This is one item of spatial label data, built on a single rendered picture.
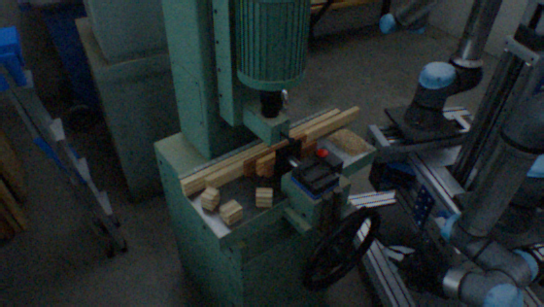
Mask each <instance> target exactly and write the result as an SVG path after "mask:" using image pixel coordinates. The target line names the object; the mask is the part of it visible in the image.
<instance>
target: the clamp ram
mask: <svg viewBox="0 0 544 307"><path fill-rule="evenodd" d="M301 153H302V141H301V140H300V139H298V140H296V141H295V143H294V144H293V145H292V144H287V145H286V146H284V147H282V148H280V149H278V150H276V151H275V167H274V173H275V174H276V175H277V176H279V175H280V174H281V173H285V172H287V171H288V170H290V169H291V168H294V167H295V166H297V165H300V164H302V163H301V162H300V161H301Z"/></svg>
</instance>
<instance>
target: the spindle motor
mask: <svg viewBox="0 0 544 307"><path fill-rule="evenodd" d="M311 8H312V0H235V10H236V56H237V76H238V78H239V80H240V81H241V82H242V84H245V85H248V86H249V87H251V88H254V89H257V90H287V89H291V88H294V87H295V86H297V85H299V84H301V83H302V81H303V80H304V78H305V72H306V62H307V44H308V34H309V25H310V16H311Z"/></svg>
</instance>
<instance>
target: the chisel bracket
mask: <svg viewBox="0 0 544 307"><path fill-rule="evenodd" d="M243 123H244V124H245V125H246V126H247V127H249V129H250V130H251V131H252V132H253V133H255V134H256V135H257V136H258V137H259V138H261V139H262V140H263V141H264V143H267V144H268V145H269V146H270V147H271V146H273V145H275V144H277V143H281V142H283V141H285V140H287V139H286V138H285V137H283V136H282V135H279V133H280V132H283V133H285V134H286V135H288V136H289V124H290V119H289V118H288V117H287V116H286V115H285V114H283V113H281V112H279V115H278V116H277V117H276V118H273V119H267V118H265V117H264V116H263V115H262V114H261V103H260V101H259V98H257V99H256V100H254V101H251V102H249V103H247V104H245V105H243Z"/></svg>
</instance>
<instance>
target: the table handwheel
mask: <svg viewBox="0 0 544 307"><path fill-rule="evenodd" d="M367 218H371V223H370V228H369V230H368V232H367V234H366V236H365V237H364V238H363V242H362V243H361V244H360V245H359V247H358V248H357V249H356V247H355V246H354V245H353V244H352V242H353V240H354V238H355V237H356V236H357V232H358V230H359V229H360V228H361V227H362V225H363V223H364V221H365V220H366V219H367ZM354 224H356V225H355V226H354V228H353V229H352V230H351V232H350V235H349V236H348V237H347V238H345V237H341V238H338V237H340V236H341V235H342V234H343V232H344V231H346V230H348V229H349V228H351V226H352V225H354ZM380 225H381V216H380V215H379V213H378V211H377V210H376V209H374V208H360V209H357V210H356V211H354V212H352V213H351V214H350V215H349V216H346V217H344V219H342V220H341V221H340V222H338V223H337V224H336V225H334V226H333V227H332V228H331V229H330V230H329V231H328V232H327V233H326V235H325V236H322V235H321V227H320V228H318V229H317V230H316V231H315V233H316V234H317V235H318V236H319V237H320V238H322V240H321V241H320V242H319V243H318V245H316V246H315V249H314V250H313V251H312V252H311V253H310V255H309V257H308V258H307V261H306V263H305V265H304V268H303V271H302V274H301V282H302V285H303V286H304V288H305V289H306V290H310V291H318V290H325V289H326V288H328V287H330V286H332V285H333V284H335V283H337V282H338V281H340V280H341V278H342V277H344V276H346V275H347V274H348V272H349V271H350V270H352V269H353V268H354V267H355V265H356V264H357V263H358V262H360V261H361V259H362V257H363V256H364V255H365V254H366V253H367V251H368V250H369V248H370V246H371V245H372V243H373V242H374V241H375V239H376V238H375V237H374V236H373V235H372V232H373V231H374V230H377V231H379V228H380ZM328 248H330V250H329V252H330V254H331V256H329V257H328V258H326V259H325V260H324V261H322V263H321V264H319V265H318V263H319V262H320V260H321V258H322V256H323V254H324V253H325V252H326V251H327V250H328ZM335 259H336V260H337V261H338V262H339V263H340V264H342V263H343V264H342V266H341V267H340V268H338V269H337V270H335V271H334V272H333V273H332V274H330V275H329V276H327V277H326V278H323V279H320V280H319V281H316V282H314V281H313V277H314V275H316V274H317V273H318V272H319V271H321V270H322V269H324V268H325V267H326V266H328V265H329V264H330V263H332V262H333V261H335Z"/></svg>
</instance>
